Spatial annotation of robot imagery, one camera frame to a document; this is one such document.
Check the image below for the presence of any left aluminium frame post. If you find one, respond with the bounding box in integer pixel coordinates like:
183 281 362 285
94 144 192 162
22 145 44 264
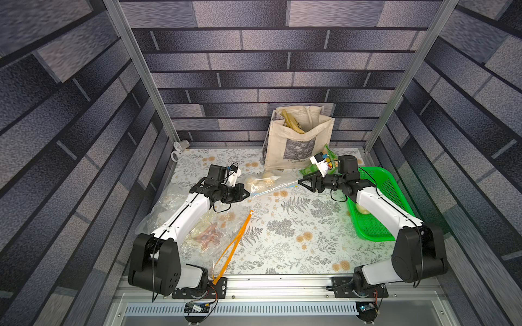
103 0 180 141

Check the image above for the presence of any left circuit board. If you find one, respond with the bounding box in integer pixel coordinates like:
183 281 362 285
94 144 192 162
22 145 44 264
184 302 215 315

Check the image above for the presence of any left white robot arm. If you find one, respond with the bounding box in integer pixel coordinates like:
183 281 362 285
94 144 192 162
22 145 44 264
128 162 250 298

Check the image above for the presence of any beige round fruit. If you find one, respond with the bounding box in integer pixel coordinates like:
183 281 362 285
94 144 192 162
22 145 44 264
356 203 371 215

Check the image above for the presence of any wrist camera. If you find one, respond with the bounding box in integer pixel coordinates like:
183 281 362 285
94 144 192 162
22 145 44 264
225 162 241 187
310 152 330 177

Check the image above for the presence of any right circuit board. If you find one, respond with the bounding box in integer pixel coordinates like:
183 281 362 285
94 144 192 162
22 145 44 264
356 302 379 324

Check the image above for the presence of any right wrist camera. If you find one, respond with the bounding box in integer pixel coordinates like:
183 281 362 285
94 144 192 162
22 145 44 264
310 152 330 177

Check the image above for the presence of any green plastic basket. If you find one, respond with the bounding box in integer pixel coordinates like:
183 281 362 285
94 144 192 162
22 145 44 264
347 167 422 242

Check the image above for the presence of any aluminium frame post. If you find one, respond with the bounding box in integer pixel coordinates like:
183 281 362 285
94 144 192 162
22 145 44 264
103 0 180 141
364 0 459 154

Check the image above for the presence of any white cup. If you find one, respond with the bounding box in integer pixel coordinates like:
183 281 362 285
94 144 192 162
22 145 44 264
171 140 190 162

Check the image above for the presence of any clear bag of buns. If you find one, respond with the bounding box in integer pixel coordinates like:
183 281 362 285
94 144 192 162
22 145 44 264
242 170 300 197

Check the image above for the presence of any green chips bag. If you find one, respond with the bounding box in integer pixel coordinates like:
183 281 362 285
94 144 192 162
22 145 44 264
300 145 338 177

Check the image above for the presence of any beige canvas tote bag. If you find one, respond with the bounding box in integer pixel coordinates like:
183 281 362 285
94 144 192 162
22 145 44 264
262 105 335 170

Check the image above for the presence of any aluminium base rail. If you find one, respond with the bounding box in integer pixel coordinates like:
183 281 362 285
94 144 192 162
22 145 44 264
117 274 445 319

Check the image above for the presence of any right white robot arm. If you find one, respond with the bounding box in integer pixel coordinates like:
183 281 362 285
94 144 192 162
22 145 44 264
298 153 449 297

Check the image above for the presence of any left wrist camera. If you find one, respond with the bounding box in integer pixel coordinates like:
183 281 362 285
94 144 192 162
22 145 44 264
225 162 241 187

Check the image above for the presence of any yellow snack packet in tote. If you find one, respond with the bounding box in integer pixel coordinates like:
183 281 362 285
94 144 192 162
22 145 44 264
280 109 305 134

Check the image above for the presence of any clear orange zip-top bag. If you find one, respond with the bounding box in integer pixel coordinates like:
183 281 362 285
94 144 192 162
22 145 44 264
136 183 254 286

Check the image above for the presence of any circuit board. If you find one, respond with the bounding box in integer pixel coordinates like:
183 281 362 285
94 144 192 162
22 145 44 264
356 302 379 324
184 302 215 315

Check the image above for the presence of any right aluminium frame post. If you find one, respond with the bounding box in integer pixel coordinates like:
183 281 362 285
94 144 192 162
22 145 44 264
364 0 459 154

